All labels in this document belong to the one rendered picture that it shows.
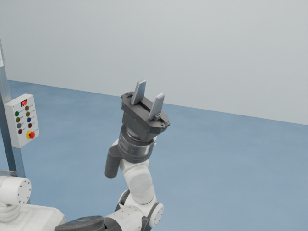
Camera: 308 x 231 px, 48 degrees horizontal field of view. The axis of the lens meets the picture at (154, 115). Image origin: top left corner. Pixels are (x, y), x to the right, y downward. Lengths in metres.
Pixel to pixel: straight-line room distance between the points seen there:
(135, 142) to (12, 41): 5.03
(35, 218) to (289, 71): 3.63
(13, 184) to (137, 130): 0.32
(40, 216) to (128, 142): 0.31
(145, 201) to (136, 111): 0.39
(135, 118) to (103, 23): 4.01
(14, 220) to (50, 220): 0.09
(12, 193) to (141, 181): 0.31
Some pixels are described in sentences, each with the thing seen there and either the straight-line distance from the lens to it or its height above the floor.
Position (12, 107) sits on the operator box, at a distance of 1.97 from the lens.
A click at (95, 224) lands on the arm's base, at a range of 0.86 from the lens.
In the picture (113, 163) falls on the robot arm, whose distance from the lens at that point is 0.86.
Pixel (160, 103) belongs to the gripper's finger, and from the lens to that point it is 0.72.
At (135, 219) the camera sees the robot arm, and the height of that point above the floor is 1.14.
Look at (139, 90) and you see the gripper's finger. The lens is 0.74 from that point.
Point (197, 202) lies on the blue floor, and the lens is 2.91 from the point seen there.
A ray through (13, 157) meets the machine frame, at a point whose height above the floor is 0.77.
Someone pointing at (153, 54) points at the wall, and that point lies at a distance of 4.51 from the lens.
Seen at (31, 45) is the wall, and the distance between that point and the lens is 5.51.
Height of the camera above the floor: 1.83
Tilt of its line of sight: 25 degrees down
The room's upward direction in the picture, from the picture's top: straight up
